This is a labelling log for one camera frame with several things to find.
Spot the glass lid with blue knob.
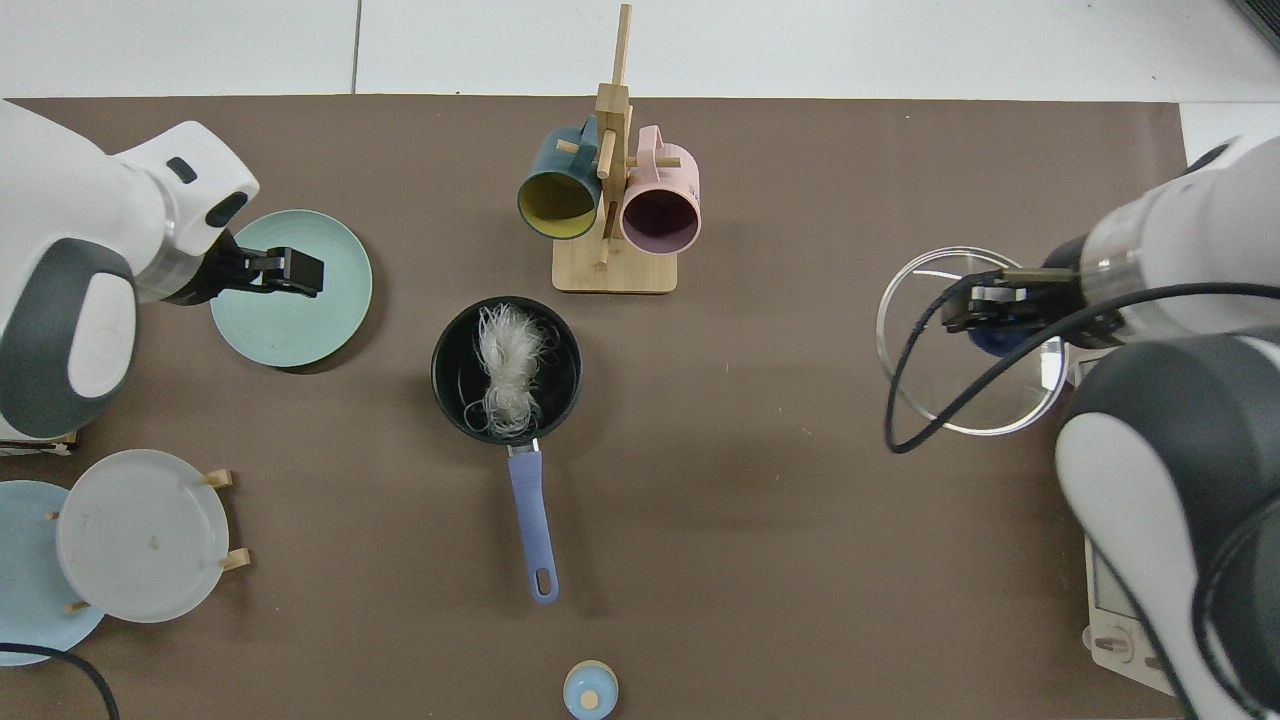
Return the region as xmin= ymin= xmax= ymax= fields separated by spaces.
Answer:
xmin=876 ymin=247 xmax=1071 ymax=436

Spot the white vermicelli bundle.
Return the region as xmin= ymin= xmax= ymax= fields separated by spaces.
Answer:
xmin=462 ymin=303 xmax=557 ymax=439

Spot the teal round plate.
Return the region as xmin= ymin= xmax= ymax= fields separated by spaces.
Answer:
xmin=209 ymin=209 xmax=374 ymax=369

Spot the grey plate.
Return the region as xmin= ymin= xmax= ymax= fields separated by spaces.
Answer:
xmin=55 ymin=449 xmax=231 ymax=625

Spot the wooden plate rack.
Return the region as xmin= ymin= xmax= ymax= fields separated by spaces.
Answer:
xmin=45 ymin=468 xmax=252 ymax=614

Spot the light blue plate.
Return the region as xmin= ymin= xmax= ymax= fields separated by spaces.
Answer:
xmin=0 ymin=480 xmax=106 ymax=668

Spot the brown table cloth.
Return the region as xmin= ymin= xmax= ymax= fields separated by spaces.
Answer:
xmin=0 ymin=95 xmax=1191 ymax=720

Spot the dark blue cup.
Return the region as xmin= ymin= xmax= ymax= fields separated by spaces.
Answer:
xmin=516 ymin=115 xmax=603 ymax=241

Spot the wooden cup stand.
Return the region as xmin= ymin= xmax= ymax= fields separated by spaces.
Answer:
xmin=552 ymin=3 xmax=679 ymax=295

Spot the pale toaster oven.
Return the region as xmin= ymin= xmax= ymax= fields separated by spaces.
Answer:
xmin=1068 ymin=340 xmax=1181 ymax=698

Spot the pink ribbed cup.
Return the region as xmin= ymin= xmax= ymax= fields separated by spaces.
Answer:
xmin=619 ymin=125 xmax=702 ymax=255

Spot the dark corner object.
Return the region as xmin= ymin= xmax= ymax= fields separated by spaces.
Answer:
xmin=1235 ymin=0 xmax=1280 ymax=51

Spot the small blue round bell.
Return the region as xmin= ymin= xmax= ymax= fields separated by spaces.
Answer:
xmin=562 ymin=660 xmax=620 ymax=720

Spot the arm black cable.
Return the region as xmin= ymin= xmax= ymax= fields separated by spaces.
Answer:
xmin=885 ymin=268 xmax=1280 ymax=456
xmin=0 ymin=642 xmax=121 ymax=720

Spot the black pot with blue handle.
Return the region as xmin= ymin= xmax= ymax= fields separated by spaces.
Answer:
xmin=431 ymin=296 xmax=583 ymax=605

